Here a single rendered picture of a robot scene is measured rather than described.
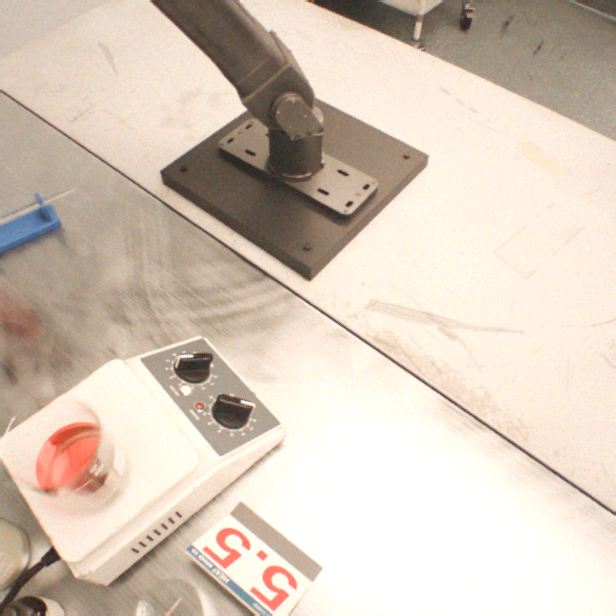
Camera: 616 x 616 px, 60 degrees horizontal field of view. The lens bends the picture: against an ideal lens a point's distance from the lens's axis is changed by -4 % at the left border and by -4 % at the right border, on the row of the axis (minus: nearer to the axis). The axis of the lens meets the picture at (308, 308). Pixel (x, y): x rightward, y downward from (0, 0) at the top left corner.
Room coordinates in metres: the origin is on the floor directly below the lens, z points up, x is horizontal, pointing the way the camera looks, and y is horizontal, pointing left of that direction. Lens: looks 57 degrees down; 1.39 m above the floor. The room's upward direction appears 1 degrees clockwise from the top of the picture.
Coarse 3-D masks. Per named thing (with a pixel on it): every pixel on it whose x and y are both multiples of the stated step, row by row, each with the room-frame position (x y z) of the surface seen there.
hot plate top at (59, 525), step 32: (96, 384) 0.18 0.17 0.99; (128, 384) 0.18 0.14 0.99; (128, 416) 0.16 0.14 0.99; (160, 416) 0.16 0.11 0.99; (0, 448) 0.13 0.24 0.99; (128, 448) 0.13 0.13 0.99; (160, 448) 0.13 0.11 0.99; (192, 448) 0.13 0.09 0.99; (160, 480) 0.11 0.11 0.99; (64, 512) 0.08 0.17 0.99; (128, 512) 0.08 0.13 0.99; (64, 544) 0.06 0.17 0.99; (96, 544) 0.06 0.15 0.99
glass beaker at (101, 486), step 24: (24, 408) 0.13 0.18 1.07; (48, 408) 0.13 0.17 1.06; (72, 408) 0.14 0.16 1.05; (24, 432) 0.12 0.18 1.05; (48, 432) 0.13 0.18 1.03; (0, 456) 0.10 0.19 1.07; (24, 456) 0.10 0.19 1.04; (96, 456) 0.10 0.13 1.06; (120, 456) 0.11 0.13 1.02; (0, 480) 0.08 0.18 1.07; (24, 480) 0.09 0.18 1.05; (72, 480) 0.08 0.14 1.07; (96, 480) 0.09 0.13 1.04; (120, 480) 0.10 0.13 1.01; (72, 504) 0.08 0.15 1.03; (96, 504) 0.08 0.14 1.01
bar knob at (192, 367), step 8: (176, 360) 0.22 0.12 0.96; (184, 360) 0.22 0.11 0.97; (192, 360) 0.22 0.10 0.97; (200, 360) 0.22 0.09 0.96; (208, 360) 0.22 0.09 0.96; (176, 368) 0.21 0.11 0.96; (184, 368) 0.21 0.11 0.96; (192, 368) 0.21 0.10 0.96; (200, 368) 0.22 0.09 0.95; (208, 368) 0.22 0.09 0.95; (184, 376) 0.21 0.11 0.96; (192, 376) 0.21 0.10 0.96; (200, 376) 0.21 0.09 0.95
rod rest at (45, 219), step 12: (24, 216) 0.43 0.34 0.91; (36, 216) 0.43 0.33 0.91; (48, 216) 0.42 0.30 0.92; (0, 228) 0.41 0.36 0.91; (12, 228) 0.41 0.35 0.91; (24, 228) 0.41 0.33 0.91; (36, 228) 0.41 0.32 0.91; (48, 228) 0.42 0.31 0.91; (0, 240) 0.40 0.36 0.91; (12, 240) 0.40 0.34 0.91; (24, 240) 0.40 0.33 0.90; (0, 252) 0.38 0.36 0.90
